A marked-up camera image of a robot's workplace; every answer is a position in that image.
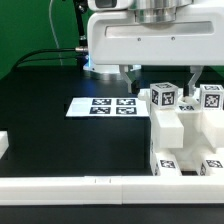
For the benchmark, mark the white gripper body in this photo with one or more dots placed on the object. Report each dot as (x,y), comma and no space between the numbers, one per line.
(156,32)

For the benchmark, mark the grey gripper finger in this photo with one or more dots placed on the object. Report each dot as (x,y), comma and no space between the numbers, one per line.
(130,74)
(189,88)

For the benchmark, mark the white tagged cube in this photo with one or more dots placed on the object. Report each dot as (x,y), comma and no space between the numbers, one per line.
(211,96)

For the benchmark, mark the small white tagged block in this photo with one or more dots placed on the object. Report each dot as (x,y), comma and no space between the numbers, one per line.
(163,95)

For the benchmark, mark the white chair back assembly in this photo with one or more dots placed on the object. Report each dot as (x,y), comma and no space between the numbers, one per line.
(189,103)

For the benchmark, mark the white chair seat frame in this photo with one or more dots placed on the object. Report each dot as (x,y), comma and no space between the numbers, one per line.
(187,135)

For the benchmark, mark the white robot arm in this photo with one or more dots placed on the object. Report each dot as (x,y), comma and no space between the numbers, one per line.
(157,32)

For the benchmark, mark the white sheet with tags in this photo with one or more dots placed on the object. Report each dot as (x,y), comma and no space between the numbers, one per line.
(107,107)

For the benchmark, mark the white part at left edge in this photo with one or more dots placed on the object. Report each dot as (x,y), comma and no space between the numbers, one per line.
(4,144)

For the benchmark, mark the white front barrier rail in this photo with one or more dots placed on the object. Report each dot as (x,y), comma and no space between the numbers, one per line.
(112,190)

